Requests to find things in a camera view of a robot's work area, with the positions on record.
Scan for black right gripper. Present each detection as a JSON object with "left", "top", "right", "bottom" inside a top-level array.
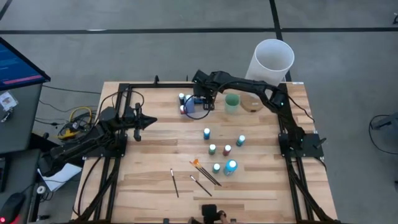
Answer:
[{"left": 192, "top": 88, "right": 216, "bottom": 111}]

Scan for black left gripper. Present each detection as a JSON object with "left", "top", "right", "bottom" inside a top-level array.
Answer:
[{"left": 123, "top": 103, "right": 158, "bottom": 142}]

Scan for clear plastic bin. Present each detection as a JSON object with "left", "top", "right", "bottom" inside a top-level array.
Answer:
[{"left": 179, "top": 90, "right": 214, "bottom": 116}]

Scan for large lavender paint bottle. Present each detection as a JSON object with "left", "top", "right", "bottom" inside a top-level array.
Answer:
[{"left": 185, "top": 95, "right": 197, "bottom": 114}]

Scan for pale green cup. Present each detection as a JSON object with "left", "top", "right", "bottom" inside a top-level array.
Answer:
[{"left": 224, "top": 92, "right": 241, "bottom": 114}]

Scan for orange fan paintbrush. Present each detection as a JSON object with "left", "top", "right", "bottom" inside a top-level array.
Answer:
[{"left": 192, "top": 159, "right": 222, "bottom": 187}]

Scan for large turquoise paint bottle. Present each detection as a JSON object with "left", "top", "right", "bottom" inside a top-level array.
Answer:
[{"left": 223, "top": 159, "right": 239, "bottom": 177}]

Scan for gold ferrule paintbrush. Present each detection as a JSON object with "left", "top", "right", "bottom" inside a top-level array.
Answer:
[{"left": 187, "top": 163, "right": 216, "bottom": 187}]

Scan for tall white cylinder container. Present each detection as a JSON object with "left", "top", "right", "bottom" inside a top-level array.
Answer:
[{"left": 239, "top": 38, "right": 295, "bottom": 113}]

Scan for white printed paper sheet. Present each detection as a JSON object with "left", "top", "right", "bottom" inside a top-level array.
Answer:
[{"left": 37, "top": 163, "right": 83, "bottom": 192}]

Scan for white card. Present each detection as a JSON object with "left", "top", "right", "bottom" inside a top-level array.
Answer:
[{"left": 0, "top": 91, "right": 19, "bottom": 112}]

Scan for large computer monitor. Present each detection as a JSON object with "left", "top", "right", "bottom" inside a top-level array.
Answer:
[{"left": 0, "top": 36, "right": 52, "bottom": 91}]

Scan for black computer mouse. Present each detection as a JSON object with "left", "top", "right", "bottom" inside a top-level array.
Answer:
[{"left": 0, "top": 192, "right": 26, "bottom": 223}]

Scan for grey chair base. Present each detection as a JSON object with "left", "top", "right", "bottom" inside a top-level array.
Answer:
[{"left": 371, "top": 112, "right": 398, "bottom": 131}]

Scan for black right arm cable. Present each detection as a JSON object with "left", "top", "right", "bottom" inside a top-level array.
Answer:
[{"left": 182, "top": 94, "right": 213, "bottom": 121}]

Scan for black aluminium frame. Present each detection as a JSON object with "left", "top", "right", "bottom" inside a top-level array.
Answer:
[{"left": 71, "top": 81, "right": 340, "bottom": 224}]

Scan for thin black handle paintbrush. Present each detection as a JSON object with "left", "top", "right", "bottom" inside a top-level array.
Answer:
[{"left": 169, "top": 168, "right": 180, "bottom": 198}]

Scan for yellow cable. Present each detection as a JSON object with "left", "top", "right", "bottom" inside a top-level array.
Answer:
[{"left": 57, "top": 106, "right": 94, "bottom": 140}]

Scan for black handheld camera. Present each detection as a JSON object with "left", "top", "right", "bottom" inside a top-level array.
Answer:
[{"left": 201, "top": 203, "right": 219, "bottom": 223}]

